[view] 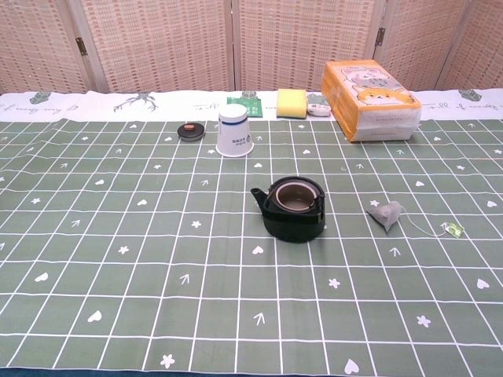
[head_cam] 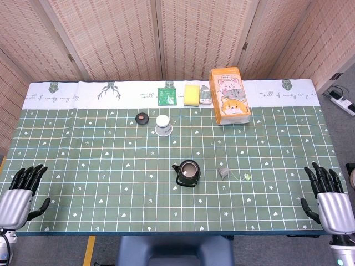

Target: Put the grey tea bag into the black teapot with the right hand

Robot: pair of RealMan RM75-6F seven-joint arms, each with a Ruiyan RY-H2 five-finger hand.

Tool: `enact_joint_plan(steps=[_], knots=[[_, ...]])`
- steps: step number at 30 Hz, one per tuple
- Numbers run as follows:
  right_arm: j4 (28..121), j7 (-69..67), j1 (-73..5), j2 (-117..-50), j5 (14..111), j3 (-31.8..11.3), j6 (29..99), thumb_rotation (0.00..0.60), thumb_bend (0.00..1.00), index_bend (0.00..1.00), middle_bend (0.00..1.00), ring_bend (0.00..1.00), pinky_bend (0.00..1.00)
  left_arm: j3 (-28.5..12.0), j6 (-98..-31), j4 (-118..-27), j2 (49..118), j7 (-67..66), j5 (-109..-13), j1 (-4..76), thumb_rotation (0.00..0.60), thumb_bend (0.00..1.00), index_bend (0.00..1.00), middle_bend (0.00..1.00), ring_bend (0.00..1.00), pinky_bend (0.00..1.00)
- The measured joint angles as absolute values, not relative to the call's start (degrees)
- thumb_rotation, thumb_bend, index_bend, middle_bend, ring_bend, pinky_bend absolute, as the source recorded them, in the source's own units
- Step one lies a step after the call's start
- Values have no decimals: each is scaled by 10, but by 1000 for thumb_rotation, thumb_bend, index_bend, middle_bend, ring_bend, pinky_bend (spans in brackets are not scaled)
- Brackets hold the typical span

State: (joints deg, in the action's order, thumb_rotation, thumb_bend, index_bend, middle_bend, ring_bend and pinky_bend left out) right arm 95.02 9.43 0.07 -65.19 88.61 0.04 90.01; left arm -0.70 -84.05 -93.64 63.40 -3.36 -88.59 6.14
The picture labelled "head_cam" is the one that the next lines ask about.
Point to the white power strip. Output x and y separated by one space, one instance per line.
345 104

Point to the yellow sponge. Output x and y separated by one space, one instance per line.
191 95

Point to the black teapot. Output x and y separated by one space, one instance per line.
188 180

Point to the white paper cup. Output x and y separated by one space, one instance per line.
163 124

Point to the small white green packet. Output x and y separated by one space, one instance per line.
205 94

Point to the black teapot lid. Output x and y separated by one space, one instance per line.
142 118

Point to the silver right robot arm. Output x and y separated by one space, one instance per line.
342 252

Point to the black and silver left hand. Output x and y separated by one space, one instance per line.
14 207

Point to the yellow floor tape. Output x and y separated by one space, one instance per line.
89 250

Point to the green grid tablecloth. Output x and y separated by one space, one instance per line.
111 180

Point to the black and silver right hand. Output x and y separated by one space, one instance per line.
337 213

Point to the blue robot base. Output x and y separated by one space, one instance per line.
174 250

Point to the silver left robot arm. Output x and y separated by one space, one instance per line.
4 243

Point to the woven folding screen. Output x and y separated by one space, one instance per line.
124 36

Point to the green circuit board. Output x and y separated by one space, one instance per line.
167 97

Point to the orange cat tissue pack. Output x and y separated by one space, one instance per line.
231 97

